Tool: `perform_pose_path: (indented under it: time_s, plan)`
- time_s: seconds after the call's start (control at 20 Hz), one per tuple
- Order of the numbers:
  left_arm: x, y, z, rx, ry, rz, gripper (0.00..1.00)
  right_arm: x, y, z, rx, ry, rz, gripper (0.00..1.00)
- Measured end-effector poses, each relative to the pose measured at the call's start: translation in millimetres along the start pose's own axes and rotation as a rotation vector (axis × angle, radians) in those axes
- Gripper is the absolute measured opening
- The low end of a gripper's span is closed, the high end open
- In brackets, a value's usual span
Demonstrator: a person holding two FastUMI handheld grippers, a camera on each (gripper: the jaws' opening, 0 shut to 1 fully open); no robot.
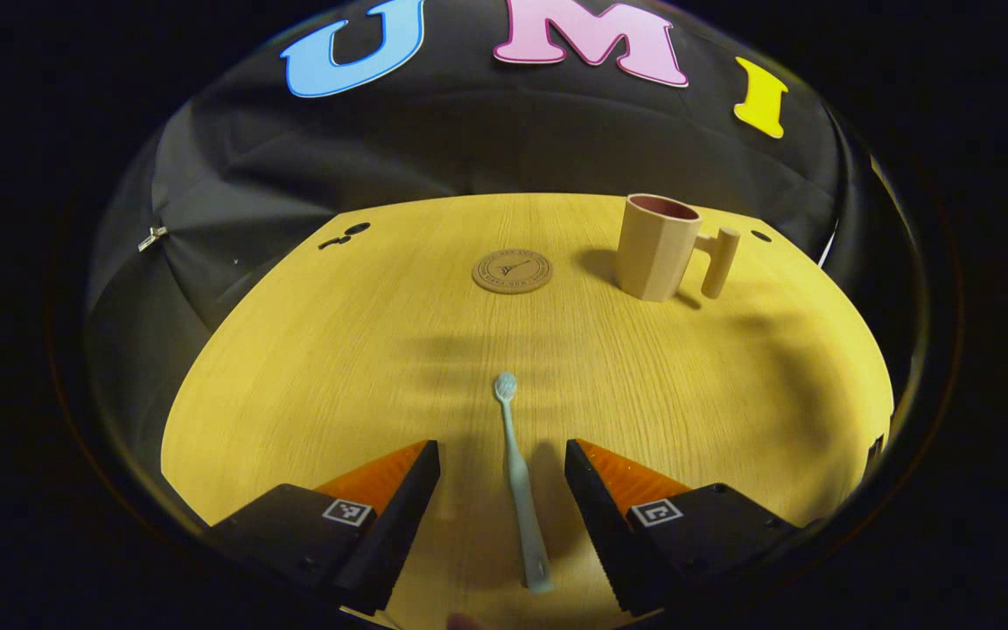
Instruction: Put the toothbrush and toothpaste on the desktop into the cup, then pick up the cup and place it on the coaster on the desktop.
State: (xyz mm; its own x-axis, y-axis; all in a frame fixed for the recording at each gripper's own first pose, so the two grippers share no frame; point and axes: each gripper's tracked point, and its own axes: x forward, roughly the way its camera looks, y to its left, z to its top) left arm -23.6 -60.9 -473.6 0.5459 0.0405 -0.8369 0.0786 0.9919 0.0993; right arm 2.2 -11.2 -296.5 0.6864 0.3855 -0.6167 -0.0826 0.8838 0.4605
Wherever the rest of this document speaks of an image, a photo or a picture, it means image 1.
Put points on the silver cloth clip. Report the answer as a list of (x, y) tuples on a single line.
[(152, 236)]

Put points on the round brown coaster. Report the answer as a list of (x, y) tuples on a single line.
[(513, 271)]

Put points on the beige cup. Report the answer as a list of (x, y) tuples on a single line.
[(653, 254)]

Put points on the black backdrop cloth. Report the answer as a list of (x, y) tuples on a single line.
[(469, 131)]

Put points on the pale green toothbrush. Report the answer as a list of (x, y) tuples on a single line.
[(521, 490)]

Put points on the wooden desktop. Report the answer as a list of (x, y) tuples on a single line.
[(338, 367)]

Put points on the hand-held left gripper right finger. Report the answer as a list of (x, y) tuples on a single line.
[(609, 542)]

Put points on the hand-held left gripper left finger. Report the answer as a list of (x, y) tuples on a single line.
[(390, 542)]

